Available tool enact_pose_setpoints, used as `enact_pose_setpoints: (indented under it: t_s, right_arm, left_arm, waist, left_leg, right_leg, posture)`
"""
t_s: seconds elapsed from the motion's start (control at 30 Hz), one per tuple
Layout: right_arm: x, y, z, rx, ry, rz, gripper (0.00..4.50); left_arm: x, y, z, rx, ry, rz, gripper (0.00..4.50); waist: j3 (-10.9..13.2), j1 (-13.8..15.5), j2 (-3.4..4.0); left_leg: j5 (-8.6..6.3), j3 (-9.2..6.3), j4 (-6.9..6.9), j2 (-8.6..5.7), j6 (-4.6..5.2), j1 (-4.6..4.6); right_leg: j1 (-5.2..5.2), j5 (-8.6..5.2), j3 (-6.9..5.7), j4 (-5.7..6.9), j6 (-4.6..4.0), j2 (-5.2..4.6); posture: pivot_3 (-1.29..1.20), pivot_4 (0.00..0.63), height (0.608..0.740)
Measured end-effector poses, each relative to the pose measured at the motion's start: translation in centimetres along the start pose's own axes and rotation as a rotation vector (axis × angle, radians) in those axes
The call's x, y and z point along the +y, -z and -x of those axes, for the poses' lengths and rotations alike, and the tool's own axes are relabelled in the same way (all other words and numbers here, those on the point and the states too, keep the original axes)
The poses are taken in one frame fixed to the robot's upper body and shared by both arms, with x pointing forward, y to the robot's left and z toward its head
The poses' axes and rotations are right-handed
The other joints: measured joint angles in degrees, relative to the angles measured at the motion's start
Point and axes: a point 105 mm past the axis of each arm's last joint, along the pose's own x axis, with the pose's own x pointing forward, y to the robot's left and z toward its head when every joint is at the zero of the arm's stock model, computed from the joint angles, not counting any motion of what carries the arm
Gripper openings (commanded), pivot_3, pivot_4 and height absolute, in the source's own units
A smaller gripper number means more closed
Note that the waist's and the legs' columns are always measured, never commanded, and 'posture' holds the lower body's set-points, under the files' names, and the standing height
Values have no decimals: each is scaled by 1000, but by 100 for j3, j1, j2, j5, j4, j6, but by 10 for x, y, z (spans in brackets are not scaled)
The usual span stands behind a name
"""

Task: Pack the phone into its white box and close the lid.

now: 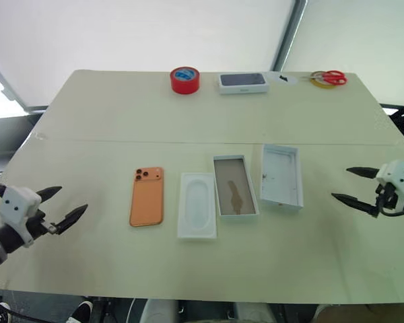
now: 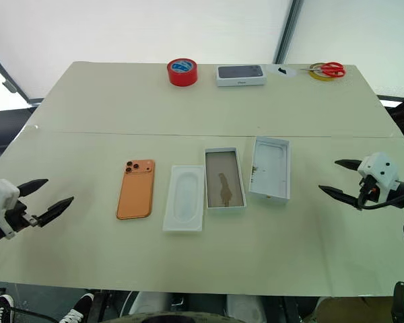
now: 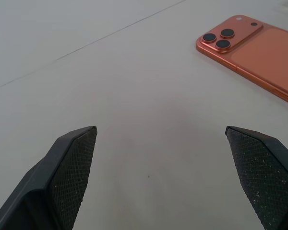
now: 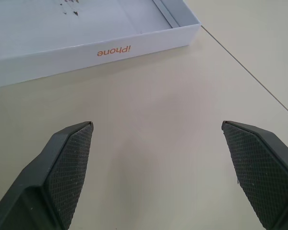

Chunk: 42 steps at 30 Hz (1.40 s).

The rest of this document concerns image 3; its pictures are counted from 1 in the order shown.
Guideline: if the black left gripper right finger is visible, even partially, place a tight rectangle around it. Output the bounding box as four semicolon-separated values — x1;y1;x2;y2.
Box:
225;126;288;230

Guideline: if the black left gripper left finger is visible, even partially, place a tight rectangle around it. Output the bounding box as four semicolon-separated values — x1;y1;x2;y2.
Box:
0;126;98;230

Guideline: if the orange smartphone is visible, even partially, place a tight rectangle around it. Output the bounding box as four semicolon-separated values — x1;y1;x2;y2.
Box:
195;14;288;108

